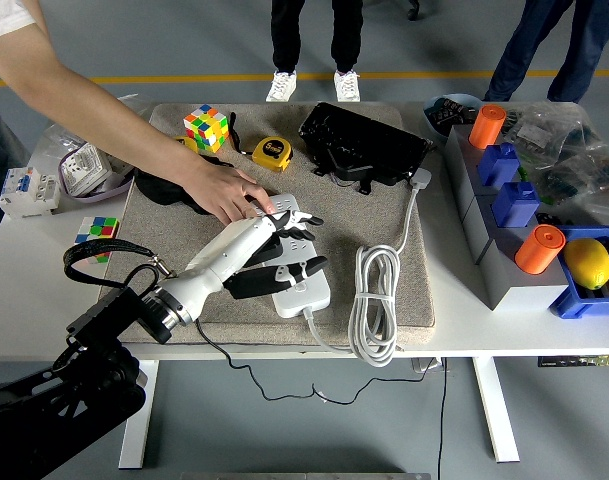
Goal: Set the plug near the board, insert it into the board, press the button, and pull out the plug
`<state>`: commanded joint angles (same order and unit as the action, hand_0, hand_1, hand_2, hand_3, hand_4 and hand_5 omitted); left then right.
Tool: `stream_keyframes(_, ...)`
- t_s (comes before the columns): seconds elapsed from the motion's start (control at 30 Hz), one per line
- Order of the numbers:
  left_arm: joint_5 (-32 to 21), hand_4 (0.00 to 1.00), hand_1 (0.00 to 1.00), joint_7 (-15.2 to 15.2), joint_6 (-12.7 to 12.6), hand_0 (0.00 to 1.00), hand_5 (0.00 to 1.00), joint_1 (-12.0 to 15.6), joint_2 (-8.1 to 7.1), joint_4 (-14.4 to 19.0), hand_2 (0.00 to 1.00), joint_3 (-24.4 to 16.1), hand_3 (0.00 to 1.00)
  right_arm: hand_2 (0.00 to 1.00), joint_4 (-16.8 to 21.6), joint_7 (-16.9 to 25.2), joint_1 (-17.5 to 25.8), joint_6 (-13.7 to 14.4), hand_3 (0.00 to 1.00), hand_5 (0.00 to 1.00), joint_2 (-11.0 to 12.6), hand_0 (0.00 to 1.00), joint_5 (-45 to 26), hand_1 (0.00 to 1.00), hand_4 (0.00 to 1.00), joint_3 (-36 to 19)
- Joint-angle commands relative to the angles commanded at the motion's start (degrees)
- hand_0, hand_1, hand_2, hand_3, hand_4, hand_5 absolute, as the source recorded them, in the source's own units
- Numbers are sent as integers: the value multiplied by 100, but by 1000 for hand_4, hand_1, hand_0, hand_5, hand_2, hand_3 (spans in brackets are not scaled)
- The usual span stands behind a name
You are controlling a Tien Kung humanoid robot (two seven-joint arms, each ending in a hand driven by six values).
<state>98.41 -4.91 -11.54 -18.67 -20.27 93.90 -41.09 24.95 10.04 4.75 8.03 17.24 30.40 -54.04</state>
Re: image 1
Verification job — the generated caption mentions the black hanging cable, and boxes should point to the black hanging cable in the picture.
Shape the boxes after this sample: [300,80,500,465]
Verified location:
[436,357,450,480]

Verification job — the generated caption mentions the grey block holder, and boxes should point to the grey block holder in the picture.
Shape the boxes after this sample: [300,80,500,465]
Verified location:
[443,123,570,311]

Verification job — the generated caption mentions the blue plastic block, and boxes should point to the blue plastic block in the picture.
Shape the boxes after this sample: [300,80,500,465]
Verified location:
[490,181,542,229]
[477,142,522,190]

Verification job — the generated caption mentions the large colourful puzzle cube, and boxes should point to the large colourful puzzle cube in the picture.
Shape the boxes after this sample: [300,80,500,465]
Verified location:
[183,103,230,154]

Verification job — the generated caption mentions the black electronic device housing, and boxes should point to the black electronic device housing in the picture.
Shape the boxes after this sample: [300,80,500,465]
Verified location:
[297,102,434,196]

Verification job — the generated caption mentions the light blue bowl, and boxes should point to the light blue bowl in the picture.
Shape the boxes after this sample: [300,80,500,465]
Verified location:
[422,93,484,141]

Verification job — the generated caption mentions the black fabric pouch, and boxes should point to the black fabric pouch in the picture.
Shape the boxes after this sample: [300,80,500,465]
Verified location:
[133,154,235,216]

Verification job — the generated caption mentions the small colourful puzzle cube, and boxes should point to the small colourful puzzle cube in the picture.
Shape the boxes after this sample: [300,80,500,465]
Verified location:
[74,216,121,264]

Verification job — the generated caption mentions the grey-brown mat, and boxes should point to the grey-brown mat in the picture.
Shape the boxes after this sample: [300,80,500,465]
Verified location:
[92,101,438,351]

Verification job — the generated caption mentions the black table control panel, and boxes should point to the black table control panel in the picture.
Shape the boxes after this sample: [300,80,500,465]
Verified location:
[537,355,609,369]

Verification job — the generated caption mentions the yellow tape measure with strap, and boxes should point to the yellow tape measure with strap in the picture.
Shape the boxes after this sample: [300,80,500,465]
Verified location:
[227,112,294,174]

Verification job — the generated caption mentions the clear bag of components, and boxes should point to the clear bag of components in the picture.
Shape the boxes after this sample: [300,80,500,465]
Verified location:
[503,102,609,161]
[528,144,609,226]

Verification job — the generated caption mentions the white table leg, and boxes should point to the white table leg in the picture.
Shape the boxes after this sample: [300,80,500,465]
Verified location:
[471,357,521,464]
[118,359,160,470]

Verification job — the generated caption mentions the black power adapter plug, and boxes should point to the black power adapter plug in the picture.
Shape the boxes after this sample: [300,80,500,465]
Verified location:
[257,233,286,266]

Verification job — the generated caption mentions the thin black adapter cord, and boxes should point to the thin black adapter cord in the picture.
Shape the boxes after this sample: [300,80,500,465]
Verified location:
[193,319,438,404]

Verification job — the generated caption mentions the blue plastic bin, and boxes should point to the blue plastic bin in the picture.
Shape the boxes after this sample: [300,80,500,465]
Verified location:
[548,225,609,320]

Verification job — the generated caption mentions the person's right hand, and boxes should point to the person's right hand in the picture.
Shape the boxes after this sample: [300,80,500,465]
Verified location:
[183,160,278,226]

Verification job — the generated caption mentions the white power strip cable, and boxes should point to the white power strip cable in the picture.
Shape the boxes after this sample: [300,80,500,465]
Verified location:
[302,167,434,370]

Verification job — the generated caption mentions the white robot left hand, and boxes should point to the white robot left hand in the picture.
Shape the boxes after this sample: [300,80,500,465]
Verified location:
[159,209,330,321]

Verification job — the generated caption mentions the orange cylinder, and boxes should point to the orange cylinder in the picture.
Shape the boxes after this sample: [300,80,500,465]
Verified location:
[514,224,568,276]
[469,103,509,150]

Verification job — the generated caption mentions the yellow lemon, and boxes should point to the yellow lemon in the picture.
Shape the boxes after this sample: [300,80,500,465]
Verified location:
[563,238,609,290]

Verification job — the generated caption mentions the white circuit breaker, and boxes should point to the white circuit breaker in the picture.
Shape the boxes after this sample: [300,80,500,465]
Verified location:
[0,166,61,220]

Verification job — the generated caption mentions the white power strip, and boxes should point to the white power strip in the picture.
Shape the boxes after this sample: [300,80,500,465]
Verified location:
[256,193,333,319]

